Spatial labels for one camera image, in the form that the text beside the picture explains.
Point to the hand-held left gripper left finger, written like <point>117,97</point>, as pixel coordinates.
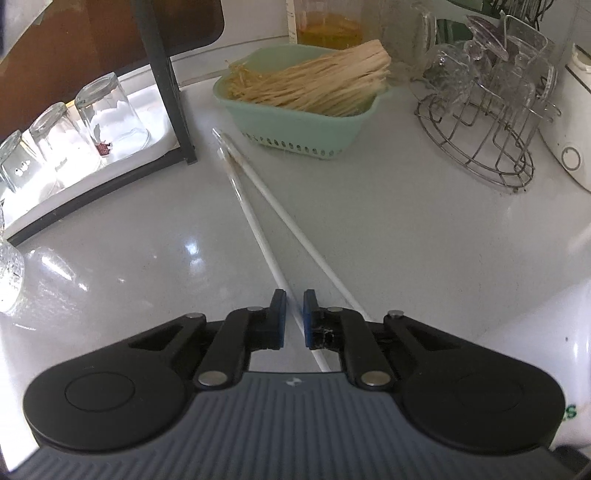
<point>279,323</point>

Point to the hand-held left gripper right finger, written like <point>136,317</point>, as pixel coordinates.
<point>307,323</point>

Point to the white ceramic jar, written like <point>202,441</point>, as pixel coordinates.
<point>531,350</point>

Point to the green plastic basket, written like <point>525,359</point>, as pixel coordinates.
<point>304,134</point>

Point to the white drip tray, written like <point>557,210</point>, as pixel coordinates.
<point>138,152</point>

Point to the bundle of dried noodles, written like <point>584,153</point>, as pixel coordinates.
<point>323,83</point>

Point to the black metal dish rack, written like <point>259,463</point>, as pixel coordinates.
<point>166,92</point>

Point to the small clear drinking glass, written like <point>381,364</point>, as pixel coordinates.
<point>115,115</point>
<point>21,170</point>
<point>64,147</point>

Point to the textured glass mug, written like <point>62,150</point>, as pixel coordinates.
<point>9,272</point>

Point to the clear glass cup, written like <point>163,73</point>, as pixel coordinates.
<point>445,78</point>

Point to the clear glass pitcher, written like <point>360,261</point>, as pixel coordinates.
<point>397,41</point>

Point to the plastic jar red lid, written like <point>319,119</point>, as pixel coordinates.
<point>328,27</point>

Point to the white electric pot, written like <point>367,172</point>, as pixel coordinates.
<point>572,138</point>

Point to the clear stemmed goblet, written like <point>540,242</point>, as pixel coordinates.
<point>487,46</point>

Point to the clear glass mug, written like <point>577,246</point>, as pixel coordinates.
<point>531,78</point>

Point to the dark wooden cutting board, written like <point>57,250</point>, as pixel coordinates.
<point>115,32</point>

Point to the green utensil caddy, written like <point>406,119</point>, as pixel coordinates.
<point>461,23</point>

